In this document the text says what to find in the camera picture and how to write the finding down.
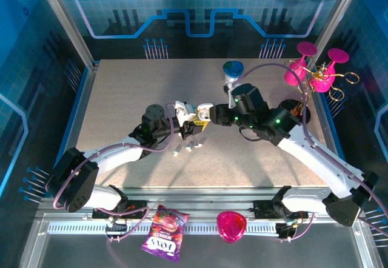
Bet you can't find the white cup with blue lid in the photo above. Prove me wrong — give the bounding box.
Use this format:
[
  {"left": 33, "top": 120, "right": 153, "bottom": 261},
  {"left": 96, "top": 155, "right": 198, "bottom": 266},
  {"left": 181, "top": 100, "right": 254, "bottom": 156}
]
[{"left": 222, "top": 61, "right": 245, "bottom": 85}]

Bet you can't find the pink plastic wine glass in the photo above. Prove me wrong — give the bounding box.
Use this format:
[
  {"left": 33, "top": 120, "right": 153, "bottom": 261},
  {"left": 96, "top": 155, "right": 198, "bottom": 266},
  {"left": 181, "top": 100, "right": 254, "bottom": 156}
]
[
  {"left": 284, "top": 42, "right": 318, "bottom": 87},
  {"left": 312, "top": 48, "right": 350, "bottom": 93}
]

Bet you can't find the pink translucent plastic container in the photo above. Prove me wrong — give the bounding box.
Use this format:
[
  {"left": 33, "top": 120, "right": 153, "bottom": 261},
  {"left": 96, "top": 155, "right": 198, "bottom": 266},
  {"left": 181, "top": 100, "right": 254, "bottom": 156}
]
[{"left": 216, "top": 210, "right": 247, "bottom": 244}]

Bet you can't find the purple candy bag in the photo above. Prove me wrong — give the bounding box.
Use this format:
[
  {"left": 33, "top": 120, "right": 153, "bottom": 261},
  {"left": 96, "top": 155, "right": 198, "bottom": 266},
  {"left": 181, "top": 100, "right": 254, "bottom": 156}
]
[{"left": 141, "top": 204, "right": 191, "bottom": 263}]

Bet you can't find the black left controller box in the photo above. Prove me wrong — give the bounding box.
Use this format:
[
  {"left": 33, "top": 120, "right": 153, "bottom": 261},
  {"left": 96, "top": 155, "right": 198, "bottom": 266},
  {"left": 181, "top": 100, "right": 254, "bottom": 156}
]
[{"left": 104, "top": 218, "right": 128, "bottom": 235}]

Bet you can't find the black controller box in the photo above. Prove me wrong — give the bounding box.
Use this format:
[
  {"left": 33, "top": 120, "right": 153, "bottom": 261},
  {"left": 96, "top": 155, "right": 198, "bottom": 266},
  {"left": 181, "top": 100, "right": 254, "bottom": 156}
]
[
  {"left": 276, "top": 221, "right": 299, "bottom": 240},
  {"left": 104, "top": 218, "right": 128, "bottom": 235}
]

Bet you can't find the black right controller box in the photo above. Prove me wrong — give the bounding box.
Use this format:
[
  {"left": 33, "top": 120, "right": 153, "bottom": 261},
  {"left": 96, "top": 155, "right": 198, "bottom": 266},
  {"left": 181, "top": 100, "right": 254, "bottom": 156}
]
[{"left": 276, "top": 221, "right": 299, "bottom": 240}]

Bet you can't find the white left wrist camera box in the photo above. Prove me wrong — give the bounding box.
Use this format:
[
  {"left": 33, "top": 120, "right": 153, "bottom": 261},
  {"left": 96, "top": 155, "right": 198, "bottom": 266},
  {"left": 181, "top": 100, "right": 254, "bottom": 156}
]
[{"left": 173, "top": 99, "right": 196, "bottom": 127}]

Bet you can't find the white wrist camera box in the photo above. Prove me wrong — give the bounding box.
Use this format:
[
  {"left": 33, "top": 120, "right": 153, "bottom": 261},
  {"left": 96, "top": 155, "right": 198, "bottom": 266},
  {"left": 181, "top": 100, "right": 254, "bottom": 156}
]
[
  {"left": 173, "top": 99, "right": 196, "bottom": 127},
  {"left": 223, "top": 80, "right": 241, "bottom": 109}
]

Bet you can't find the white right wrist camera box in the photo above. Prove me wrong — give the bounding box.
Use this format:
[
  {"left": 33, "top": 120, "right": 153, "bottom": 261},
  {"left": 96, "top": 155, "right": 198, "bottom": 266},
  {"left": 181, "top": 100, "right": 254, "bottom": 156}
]
[{"left": 223, "top": 80, "right": 241, "bottom": 109}]

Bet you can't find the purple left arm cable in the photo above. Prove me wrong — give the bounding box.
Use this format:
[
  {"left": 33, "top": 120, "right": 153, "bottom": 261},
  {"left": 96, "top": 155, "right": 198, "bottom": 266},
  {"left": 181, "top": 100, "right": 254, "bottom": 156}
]
[{"left": 53, "top": 102, "right": 176, "bottom": 243}]

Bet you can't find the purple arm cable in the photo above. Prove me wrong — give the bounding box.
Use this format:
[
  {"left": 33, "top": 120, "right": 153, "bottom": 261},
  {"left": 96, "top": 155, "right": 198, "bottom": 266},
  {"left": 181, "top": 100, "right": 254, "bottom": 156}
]
[
  {"left": 238, "top": 62, "right": 388, "bottom": 244},
  {"left": 53, "top": 102, "right": 176, "bottom": 243}
]

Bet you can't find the gold wire glass rack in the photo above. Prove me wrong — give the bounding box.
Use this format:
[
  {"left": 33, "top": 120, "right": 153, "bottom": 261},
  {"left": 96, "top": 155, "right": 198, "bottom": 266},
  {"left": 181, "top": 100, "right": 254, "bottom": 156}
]
[{"left": 279, "top": 59, "right": 361, "bottom": 126}]

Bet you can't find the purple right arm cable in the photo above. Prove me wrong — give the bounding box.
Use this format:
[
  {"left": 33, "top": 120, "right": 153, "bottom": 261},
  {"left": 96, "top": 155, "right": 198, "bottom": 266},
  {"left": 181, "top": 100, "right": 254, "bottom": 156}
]
[{"left": 238, "top": 62, "right": 388, "bottom": 244}]

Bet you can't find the aluminium frame beam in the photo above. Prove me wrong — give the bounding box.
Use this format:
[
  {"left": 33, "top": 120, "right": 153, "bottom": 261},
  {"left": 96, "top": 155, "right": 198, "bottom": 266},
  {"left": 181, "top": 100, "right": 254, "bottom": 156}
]
[{"left": 38, "top": 187, "right": 366, "bottom": 220}]

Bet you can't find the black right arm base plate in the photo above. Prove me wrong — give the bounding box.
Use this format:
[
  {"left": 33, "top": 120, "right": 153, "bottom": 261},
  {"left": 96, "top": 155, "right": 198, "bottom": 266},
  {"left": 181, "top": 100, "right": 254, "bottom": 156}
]
[{"left": 253, "top": 199, "right": 309, "bottom": 220}]

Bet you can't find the white slotted cable duct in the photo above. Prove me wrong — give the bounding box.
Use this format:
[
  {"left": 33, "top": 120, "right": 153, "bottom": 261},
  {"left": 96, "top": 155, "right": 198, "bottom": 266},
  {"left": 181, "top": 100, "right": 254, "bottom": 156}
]
[{"left": 47, "top": 224, "right": 281, "bottom": 235}]

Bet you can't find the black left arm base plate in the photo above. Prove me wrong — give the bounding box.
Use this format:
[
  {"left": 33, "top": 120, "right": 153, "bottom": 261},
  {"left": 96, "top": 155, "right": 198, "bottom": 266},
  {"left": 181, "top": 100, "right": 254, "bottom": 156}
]
[{"left": 92, "top": 200, "right": 147, "bottom": 220}]

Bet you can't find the aluminium frame post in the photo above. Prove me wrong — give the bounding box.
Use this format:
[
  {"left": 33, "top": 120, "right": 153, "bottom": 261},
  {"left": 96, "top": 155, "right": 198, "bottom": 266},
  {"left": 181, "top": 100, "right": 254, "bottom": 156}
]
[
  {"left": 311, "top": 0, "right": 366, "bottom": 69},
  {"left": 33, "top": 0, "right": 101, "bottom": 72}
]

